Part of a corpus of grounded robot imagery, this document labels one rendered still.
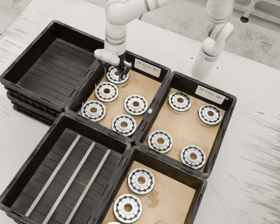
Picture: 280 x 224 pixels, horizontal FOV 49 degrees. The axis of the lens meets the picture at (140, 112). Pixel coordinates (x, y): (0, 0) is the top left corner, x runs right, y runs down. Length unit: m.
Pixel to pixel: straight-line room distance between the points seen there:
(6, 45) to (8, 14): 1.27
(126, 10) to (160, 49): 0.83
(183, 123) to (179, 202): 0.34
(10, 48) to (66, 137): 0.68
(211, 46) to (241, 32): 1.72
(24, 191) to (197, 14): 2.39
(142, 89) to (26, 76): 0.52
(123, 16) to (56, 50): 0.66
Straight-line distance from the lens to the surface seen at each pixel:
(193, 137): 1.32
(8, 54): 1.74
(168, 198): 1.20
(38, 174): 1.23
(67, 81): 1.42
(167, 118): 1.33
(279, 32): 3.29
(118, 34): 1.01
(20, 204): 1.21
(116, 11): 0.94
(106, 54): 1.06
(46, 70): 1.47
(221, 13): 1.10
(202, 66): 1.48
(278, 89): 1.81
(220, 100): 1.38
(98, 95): 1.33
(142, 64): 1.39
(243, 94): 1.69
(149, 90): 1.40
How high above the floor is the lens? 1.96
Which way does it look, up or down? 58 degrees down
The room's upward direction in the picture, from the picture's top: 11 degrees clockwise
